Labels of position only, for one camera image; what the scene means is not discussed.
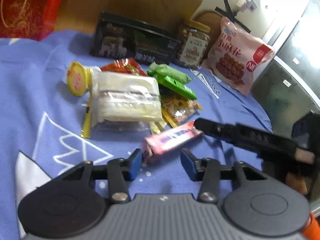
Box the pink wafer bar pack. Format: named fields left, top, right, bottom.
left=143, top=121, right=203, bottom=163

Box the yellow peanut snack packet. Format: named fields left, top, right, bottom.
left=149, top=93, right=203, bottom=135

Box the clear sandwich cake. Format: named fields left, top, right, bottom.
left=81, top=68, right=163, bottom=138

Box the bright green snack packet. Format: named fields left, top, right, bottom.
left=157, top=76, right=197, bottom=100

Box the white yellow-lid jelly cup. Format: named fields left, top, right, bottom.
left=66, top=62, right=101, bottom=96

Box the red spicy snack packet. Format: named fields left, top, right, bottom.
left=100, top=58, right=147, bottom=76

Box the light green snack bar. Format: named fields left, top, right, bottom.
left=147, top=62, right=191, bottom=85

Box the person's right hand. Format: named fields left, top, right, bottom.
left=285, top=149, right=320, bottom=240

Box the blue printed tablecloth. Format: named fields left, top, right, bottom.
left=1, top=31, right=272, bottom=239

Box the pink twisted snack bag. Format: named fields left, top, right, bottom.
left=201, top=17, right=275, bottom=96

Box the peanut jar with gold lid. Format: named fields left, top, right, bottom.
left=172, top=19, right=210, bottom=69

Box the black sheep print box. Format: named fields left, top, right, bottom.
left=91, top=12, right=181, bottom=64

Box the round woven wooden board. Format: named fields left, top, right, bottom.
left=194, top=11, right=222, bottom=58

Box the black tape cross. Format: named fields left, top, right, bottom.
left=215, top=0, right=251, bottom=34

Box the wooden panel board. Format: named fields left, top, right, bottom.
left=55, top=0, right=203, bottom=34

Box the red gift bag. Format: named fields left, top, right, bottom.
left=1, top=0, right=62, bottom=40

